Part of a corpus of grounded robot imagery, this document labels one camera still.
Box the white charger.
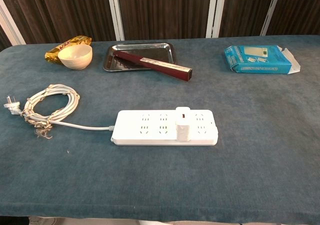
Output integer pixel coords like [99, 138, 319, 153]
[174, 106, 193, 143]

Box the white power strip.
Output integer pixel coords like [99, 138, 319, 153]
[110, 108, 220, 147]

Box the dark red long box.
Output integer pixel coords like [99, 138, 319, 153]
[112, 50, 194, 82]

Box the shiny metal tray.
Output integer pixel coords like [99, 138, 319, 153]
[103, 42, 178, 73]

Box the blue table cloth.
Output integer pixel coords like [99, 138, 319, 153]
[0, 34, 320, 224]

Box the cream bowl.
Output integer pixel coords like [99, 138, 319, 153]
[57, 44, 94, 71]

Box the blue cardboard scale box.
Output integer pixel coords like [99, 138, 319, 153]
[223, 44, 301, 75]

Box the gold snack packet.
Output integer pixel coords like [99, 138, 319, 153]
[44, 35, 93, 66]

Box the white power cable with plug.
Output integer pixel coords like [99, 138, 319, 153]
[3, 83, 116, 131]

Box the dark screen panel white frame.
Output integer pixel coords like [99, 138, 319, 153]
[116, 0, 221, 40]
[261, 0, 320, 37]
[212, 0, 283, 38]
[0, 0, 125, 51]

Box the frayed string tie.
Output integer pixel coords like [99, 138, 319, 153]
[21, 84, 55, 140]

